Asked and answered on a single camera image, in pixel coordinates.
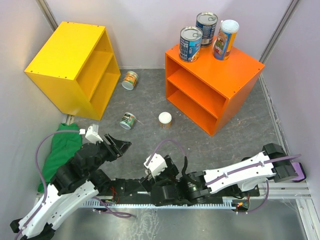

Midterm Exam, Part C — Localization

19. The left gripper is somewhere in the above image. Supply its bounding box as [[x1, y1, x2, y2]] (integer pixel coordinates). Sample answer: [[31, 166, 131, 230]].
[[85, 132, 132, 176]]

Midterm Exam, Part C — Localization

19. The orange shelf cabinet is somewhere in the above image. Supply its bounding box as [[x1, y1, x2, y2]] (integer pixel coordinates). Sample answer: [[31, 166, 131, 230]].
[[165, 44, 265, 136]]

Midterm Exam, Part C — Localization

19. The dark blue can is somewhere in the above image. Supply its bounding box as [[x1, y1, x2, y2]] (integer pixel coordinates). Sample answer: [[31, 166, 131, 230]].
[[179, 26, 203, 63]]

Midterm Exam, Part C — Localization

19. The blue can pull tab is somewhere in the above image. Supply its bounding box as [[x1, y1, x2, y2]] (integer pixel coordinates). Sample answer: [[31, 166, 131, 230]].
[[195, 11, 218, 48]]

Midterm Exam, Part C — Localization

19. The tall orange blue can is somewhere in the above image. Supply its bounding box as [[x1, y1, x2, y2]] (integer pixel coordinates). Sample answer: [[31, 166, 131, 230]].
[[213, 19, 240, 61]]

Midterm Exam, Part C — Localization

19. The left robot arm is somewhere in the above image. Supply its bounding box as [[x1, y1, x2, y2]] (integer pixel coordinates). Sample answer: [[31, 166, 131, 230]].
[[10, 134, 132, 240]]

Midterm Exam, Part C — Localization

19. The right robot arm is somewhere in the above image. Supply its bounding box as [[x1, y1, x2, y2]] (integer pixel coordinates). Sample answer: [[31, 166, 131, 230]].
[[139, 143, 298, 207]]

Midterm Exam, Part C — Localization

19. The green label can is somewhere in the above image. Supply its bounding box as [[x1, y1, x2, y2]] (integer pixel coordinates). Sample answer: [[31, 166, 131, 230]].
[[119, 112, 137, 130]]

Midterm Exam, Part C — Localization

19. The white lid yellow can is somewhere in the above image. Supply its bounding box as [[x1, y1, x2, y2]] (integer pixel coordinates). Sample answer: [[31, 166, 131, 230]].
[[158, 111, 172, 129]]

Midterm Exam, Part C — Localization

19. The green cloth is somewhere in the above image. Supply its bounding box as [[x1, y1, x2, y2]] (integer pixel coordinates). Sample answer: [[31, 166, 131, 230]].
[[41, 132, 83, 185]]

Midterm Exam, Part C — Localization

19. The orange label can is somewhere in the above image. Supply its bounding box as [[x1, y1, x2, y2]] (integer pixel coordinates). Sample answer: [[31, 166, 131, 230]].
[[121, 71, 139, 90]]

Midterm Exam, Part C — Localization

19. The yellow shelf cabinet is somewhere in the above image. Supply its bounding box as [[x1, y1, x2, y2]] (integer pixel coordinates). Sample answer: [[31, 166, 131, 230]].
[[24, 21, 121, 121]]

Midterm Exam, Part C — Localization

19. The purple cloth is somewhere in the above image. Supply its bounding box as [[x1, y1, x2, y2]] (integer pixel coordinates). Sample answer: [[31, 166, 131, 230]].
[[291, 162, 307, 183]]

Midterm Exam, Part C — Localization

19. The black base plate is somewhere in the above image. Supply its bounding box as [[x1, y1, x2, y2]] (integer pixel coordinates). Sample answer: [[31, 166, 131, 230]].
[[98, 178, 260, 207]]

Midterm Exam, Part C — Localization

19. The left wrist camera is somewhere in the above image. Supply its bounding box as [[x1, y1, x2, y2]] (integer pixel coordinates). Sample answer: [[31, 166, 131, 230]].
[[79, 124, 103, 144]]

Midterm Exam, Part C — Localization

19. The blue cable duct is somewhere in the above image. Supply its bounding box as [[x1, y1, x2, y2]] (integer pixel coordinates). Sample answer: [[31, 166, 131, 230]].
[[80, 199, 236, 210]]

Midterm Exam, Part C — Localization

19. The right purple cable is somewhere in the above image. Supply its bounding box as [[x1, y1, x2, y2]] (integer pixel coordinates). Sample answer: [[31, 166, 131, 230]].
[[147, 138, 303, 215]]

